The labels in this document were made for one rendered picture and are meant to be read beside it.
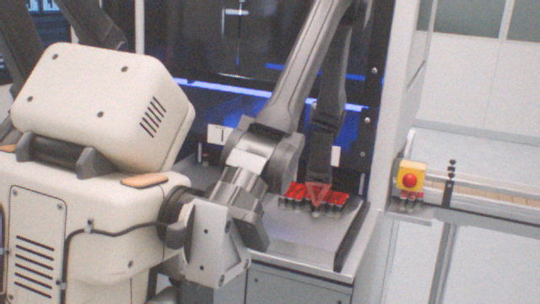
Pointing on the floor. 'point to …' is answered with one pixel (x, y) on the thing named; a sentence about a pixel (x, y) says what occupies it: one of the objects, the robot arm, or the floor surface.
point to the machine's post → (386, 138)
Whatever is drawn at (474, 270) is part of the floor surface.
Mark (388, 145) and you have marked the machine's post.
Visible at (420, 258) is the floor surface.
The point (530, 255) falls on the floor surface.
